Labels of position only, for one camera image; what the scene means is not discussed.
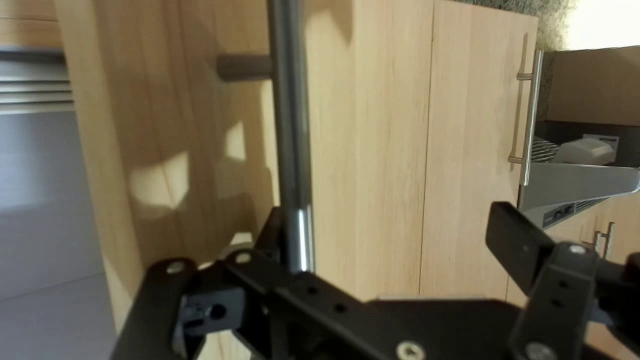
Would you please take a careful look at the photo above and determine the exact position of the stainless steel range hood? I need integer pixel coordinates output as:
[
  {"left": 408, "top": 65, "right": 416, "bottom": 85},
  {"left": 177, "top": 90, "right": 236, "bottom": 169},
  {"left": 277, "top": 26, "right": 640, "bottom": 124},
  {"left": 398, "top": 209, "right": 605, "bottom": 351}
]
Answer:
[{"left": 518, "top": 44, "right": 640, "bottom": 232}]

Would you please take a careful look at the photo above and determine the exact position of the narrow wooden cabinet door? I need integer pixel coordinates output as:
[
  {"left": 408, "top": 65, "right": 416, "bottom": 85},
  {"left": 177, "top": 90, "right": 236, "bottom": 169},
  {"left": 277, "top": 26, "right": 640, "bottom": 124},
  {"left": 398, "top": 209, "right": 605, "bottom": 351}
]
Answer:
[{"left": 429, "top": 0, "right": 540, "bottom": 302}]

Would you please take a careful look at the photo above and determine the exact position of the small wooden cabinet door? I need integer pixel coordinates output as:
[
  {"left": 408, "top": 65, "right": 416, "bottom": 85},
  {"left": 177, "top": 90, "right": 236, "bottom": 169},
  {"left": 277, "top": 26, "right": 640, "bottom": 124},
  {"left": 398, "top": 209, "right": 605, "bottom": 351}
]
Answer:
[{"left": 541, "top": 193, "right": 640, "bottom": 360}]

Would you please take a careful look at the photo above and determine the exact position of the steel cabinet bar handle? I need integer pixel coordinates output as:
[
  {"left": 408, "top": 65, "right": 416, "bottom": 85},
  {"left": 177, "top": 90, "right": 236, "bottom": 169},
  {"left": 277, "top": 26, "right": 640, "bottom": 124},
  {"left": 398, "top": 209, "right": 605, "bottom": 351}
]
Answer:
[
  {"left": 588, "top": 221, "right": 616, "bottom": 260},
  {"left": 506, "top": 31, "right": 548, "bottom": 191},
  {"left": 215, "top": 0, "right": 315, "bottom": 277}
]

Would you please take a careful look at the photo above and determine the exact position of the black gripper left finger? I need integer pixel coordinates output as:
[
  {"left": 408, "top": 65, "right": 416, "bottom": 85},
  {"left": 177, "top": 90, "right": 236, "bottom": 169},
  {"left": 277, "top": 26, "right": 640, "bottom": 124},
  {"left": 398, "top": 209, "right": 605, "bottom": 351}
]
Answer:
[{"left": 107, "top": 206, "right": 427, "bottom": 360}]

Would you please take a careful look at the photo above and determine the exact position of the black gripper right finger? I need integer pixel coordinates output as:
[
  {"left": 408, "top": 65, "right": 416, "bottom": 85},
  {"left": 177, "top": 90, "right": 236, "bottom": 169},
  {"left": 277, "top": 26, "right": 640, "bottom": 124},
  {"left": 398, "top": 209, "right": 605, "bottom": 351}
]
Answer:
[{"left": 486, "top": 198, "right": 640, "bottom": 360}]

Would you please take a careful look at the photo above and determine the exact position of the wooden wall cabinet body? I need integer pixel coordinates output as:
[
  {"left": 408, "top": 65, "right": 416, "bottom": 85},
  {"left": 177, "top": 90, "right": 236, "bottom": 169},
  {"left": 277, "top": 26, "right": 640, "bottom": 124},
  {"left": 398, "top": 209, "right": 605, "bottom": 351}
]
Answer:
[{"left": 0, "top": 0, "right": 145, "bottom": 360}]

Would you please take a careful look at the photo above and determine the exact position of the wide wooden cabinet door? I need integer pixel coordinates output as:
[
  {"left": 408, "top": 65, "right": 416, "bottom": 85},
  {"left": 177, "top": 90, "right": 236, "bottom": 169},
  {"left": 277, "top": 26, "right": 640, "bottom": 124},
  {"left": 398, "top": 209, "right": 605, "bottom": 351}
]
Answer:
[{"left": 52, "top": 0, "right": 435, "bottom": 360}]

